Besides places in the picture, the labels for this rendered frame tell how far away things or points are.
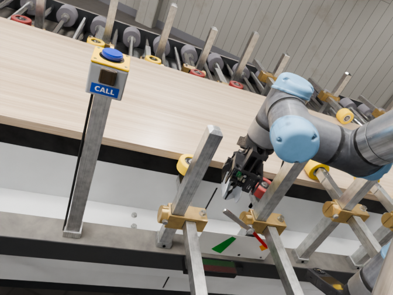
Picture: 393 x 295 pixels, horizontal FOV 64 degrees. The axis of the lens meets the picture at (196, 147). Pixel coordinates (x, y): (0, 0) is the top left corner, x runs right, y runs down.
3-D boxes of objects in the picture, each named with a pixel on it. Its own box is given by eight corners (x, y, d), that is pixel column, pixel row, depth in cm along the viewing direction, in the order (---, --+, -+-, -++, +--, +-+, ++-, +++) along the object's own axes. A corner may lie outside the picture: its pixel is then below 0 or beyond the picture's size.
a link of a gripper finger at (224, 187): (211, 206, 79) (226, 181, 73) (214, 191, 84) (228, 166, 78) (223, 211, 79) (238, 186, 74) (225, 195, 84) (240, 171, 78)
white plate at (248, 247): (264, 260, 104) (279, 242, 99) (191, 252, 96) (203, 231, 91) (264, 259, 105) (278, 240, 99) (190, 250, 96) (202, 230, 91)
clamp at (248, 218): (279, 237, 98) (287, 226, 95) (241, 231, 94) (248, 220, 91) (273, 222, 102) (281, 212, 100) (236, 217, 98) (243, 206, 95)
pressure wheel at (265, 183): (263, 218, 106) (280, 194, 100) (242, 214, 104) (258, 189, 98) (256, 200, 113) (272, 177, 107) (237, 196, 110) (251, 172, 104)
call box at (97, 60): (120, 105, 62) (129, 69, 58) (83, 95, 60) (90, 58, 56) (121, 89, 68) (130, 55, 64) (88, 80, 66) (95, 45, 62)
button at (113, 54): (121, 67, 59) (123, 58, 58) (99, 61, 58) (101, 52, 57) (122, 59, 63) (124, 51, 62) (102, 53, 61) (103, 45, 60)
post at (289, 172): (237, 261, 104) (316, 150, 79) (227, 260, 103) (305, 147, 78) (234, 253, 107) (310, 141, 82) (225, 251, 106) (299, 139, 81)
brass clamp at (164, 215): (202, 234, 91) (209, 223, 88) (157, 228, 87) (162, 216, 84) (199, 218, 96) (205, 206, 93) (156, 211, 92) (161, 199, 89)
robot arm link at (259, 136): (255, 109, 70) (289, 124, 70) (247, 126, 73) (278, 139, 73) (254, 126, 64) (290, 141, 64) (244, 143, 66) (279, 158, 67)
